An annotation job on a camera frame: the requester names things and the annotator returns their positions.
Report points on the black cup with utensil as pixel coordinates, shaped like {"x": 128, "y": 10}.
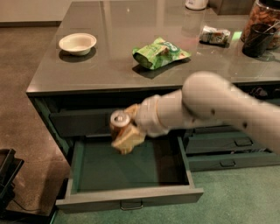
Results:
{"x": 261, "y": 37}

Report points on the black object on floor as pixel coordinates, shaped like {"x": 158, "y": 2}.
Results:
{"x": 9, "y": 168}

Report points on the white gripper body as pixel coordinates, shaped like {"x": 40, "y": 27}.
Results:
{"x": 146, "y": 115}

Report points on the grey drawer cabinet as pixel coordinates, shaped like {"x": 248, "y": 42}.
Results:
{"x": 110, "y": 78}

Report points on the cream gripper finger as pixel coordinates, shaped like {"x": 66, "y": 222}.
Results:
{"x": 132, "y": 110}
{"x": 125, "y": 139}

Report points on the dark box on counter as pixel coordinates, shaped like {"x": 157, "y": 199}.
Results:
{"x": 232, "y": 7}

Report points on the small white snack packet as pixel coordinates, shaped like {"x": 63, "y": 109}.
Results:
{"x": 214, "y": 36}

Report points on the white paper bowl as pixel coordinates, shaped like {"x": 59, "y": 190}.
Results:
{"x": 77, "y": 44}

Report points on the middle right drawer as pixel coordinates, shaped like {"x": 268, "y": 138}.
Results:
{"x": 219, "y": 142}

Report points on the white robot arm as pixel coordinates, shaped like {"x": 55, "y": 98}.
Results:
{"x": 205, "y": 99}

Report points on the open middle left drawer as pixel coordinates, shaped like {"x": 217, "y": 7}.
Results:
{"x": 155, "y": 173}

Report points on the green chip bag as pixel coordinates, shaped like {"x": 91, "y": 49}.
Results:
{"x": 158, "y": 54}

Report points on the white container on counter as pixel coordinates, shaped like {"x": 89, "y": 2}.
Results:
{"x": 196, "y": 5}

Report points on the glass jar of snacks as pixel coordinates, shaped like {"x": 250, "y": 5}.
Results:
{"x": 265, "y": 12}

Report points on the snack bag in shelf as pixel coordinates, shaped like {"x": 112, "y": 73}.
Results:
{"x": 259, "y": 93}

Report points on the top left drawer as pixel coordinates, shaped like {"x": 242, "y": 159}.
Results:
{"x": 95, "y": 122}

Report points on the bottom right drawer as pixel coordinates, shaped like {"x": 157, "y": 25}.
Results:
{"x": 232, "y": 161}

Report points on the orange soda can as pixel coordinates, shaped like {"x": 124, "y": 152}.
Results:
{"x": 118, "y": 120}

